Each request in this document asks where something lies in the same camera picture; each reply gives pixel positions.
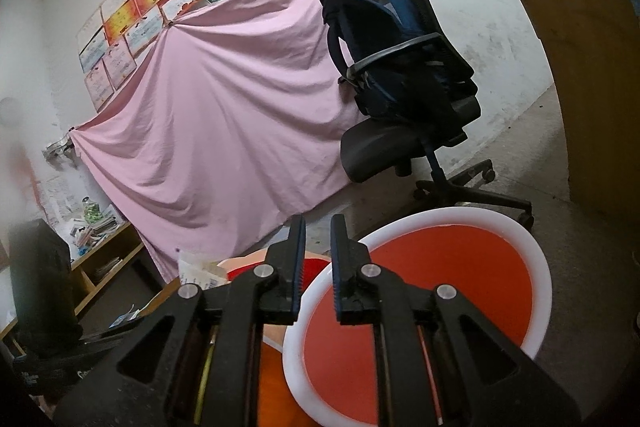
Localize white and blue packet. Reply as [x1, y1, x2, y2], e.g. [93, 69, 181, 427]
[177, 249, 231, 293]

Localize dark blue backpack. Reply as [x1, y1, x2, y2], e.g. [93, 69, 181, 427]
[318, 0, 453, 122]

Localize glass jar with green contents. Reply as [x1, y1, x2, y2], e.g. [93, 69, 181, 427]
[80, 197, 103, 224]

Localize red basin with white rim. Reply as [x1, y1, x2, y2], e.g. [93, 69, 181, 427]
[282, 207, 552, 427]

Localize colourful printed blanket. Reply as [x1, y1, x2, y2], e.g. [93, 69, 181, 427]
[215, 252, 331, 427]

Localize stack of books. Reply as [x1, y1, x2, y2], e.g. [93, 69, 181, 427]
[65, 207, 126, 253]

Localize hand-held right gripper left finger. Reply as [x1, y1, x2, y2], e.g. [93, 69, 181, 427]
[52, 214, 307, 427]

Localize small printed leaflet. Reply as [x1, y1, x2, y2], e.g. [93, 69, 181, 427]
[110, 304, 141, 328]

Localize black office chair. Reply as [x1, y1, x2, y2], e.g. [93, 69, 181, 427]
[340, 0, 535, 228]

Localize printed wall papers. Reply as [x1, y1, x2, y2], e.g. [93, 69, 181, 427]
[35, 177, 81, 228]

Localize wooden shelf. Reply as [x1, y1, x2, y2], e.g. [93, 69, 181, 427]
[0, 222, 166, 343]

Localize pink cloth sheet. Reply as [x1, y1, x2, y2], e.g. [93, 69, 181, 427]
[70, 0, 396, 280]

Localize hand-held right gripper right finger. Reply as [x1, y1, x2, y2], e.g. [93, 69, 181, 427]
[331, 214, 583, 427]

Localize wooden cabinet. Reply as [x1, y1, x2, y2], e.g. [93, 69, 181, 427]
[510, 0, 640, 228]

